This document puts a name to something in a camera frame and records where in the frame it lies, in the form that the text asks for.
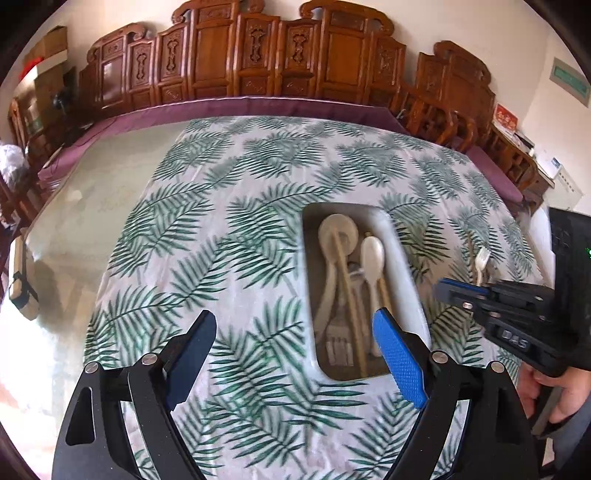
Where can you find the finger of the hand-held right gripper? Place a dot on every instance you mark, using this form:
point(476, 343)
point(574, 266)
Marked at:
point(482, 310)
point(461, 290)

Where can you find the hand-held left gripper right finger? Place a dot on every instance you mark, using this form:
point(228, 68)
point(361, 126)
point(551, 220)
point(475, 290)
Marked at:
point(399, 360)

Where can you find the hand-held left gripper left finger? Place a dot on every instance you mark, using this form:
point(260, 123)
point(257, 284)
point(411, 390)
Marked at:
point(191, 357)

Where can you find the white plastic fork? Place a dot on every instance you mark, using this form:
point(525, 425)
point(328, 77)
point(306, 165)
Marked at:
point(481, 261)

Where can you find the grey metal rectangular tray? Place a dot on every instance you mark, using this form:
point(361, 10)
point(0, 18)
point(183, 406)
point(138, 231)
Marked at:
point(406, 277)

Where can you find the person's right hand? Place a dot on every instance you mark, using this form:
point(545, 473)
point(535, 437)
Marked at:
point(572, 392)

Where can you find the purple armchair cushion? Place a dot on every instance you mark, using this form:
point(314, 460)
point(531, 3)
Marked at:
point(496, 173)

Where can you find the wooden side table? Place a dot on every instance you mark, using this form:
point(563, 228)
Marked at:
point(535, 184)

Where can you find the green leaf print tablecloth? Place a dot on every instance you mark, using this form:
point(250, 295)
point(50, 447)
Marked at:
point(231, 230)

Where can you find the red card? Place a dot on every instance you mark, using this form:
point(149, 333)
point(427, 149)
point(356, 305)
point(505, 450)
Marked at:
point(505, 119)

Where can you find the carved wooden armchair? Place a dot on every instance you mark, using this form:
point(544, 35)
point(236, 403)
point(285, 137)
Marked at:
point(452, 78)
point(41, 134)

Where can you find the long purple sofa cushion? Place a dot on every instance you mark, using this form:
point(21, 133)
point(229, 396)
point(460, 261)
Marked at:
point(138, 115)

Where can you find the white plastic bag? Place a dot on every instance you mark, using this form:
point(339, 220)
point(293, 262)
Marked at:
point(11, 166)

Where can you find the black desk fan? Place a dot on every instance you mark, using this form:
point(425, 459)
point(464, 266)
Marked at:
point(61, 100)

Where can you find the long carved wooden sofa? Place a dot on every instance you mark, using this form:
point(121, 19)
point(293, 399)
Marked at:
point(258, 50)

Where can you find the brown cardboard box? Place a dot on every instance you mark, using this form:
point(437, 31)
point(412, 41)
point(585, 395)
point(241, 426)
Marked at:
point(48, 41)

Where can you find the white electrical wall box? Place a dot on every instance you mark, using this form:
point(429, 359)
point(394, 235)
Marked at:
point(567, 187)

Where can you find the green wall panel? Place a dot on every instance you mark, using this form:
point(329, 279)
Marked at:
point(570, 78)

